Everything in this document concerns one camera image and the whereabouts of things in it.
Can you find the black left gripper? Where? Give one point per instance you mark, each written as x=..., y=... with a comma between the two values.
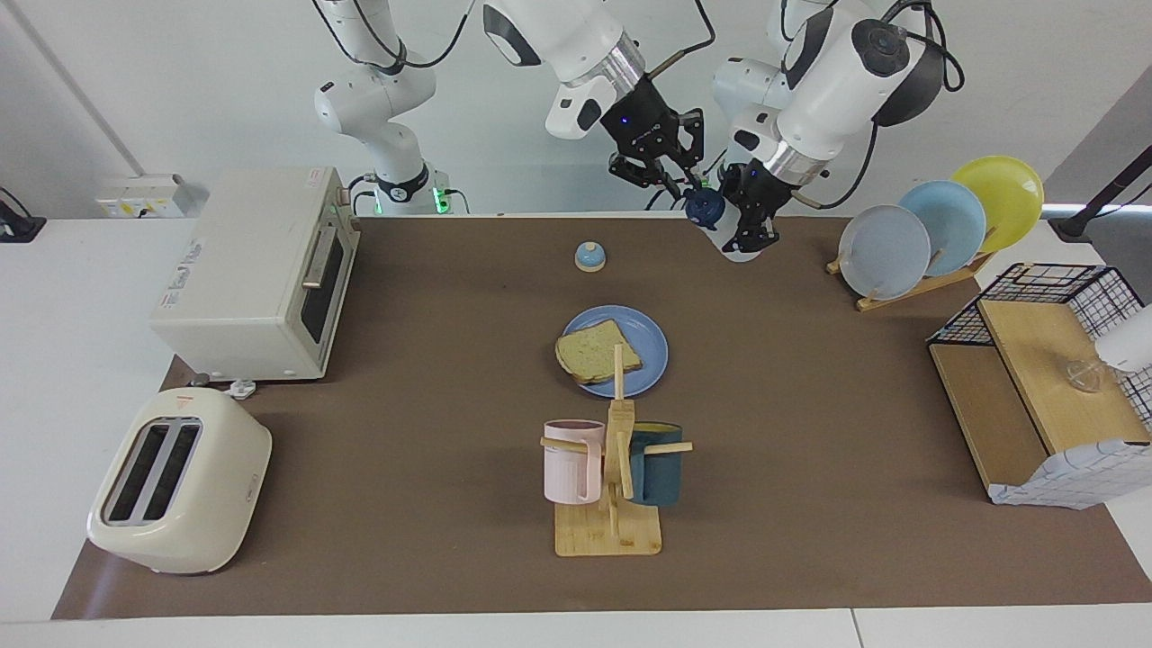
x=769, y=184

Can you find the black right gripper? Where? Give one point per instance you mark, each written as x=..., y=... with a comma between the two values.
x=643, y=117

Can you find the white navy-capped seasoning bottle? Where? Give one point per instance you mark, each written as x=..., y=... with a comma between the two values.
x=704, y=209

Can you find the toasted bread slice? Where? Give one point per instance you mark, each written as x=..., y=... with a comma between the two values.
x=594, y=351

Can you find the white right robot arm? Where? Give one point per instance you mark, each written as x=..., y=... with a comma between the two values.
x=576, y=45

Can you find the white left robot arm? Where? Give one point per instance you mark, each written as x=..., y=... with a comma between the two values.
x=837, y=90

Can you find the grey translucent plate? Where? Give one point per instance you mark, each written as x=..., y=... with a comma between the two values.
x=886, y=256

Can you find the blue round dinner plate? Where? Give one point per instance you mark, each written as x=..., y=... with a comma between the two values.
x=648, y=337

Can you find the light blue racked plate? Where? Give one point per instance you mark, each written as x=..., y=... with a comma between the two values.
x=958, y=225

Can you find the yellow plate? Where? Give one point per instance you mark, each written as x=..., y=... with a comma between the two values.
x=1008, y=193

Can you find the small blue bell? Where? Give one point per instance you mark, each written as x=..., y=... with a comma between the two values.
x=589, y=259

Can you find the wooden dish rack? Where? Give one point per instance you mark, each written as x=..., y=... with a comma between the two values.
x=954, y=274

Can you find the dark teal mug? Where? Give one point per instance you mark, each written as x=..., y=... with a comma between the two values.
x=661, y=472

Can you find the pink ribbed mug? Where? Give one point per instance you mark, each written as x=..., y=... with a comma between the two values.
x=567, y=468

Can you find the wooden mug tree rack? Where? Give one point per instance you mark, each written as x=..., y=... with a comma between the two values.
x=612, y=535

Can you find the clear drinking glass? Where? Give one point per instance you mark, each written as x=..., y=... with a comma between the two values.
x=1083, y=376

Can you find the brown table mat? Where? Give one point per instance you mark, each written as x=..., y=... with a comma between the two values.
x=432, y=468

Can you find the white cylindrical object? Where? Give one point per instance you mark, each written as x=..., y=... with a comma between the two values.
x=1129, y=342

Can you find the white checkered cloth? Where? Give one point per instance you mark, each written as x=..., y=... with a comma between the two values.
x=1062, y=477

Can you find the white toaster oven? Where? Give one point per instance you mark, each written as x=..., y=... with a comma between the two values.
x=243, y=270

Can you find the cream two-slot toaster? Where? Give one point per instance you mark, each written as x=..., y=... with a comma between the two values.
x=207, y=504

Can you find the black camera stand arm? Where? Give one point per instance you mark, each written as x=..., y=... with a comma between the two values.
x=1093, y=207

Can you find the white wall power strip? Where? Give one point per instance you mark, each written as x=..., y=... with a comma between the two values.
x=144, y=196

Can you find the black desk clamp mount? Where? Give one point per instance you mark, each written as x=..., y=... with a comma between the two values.
x=18, y=225

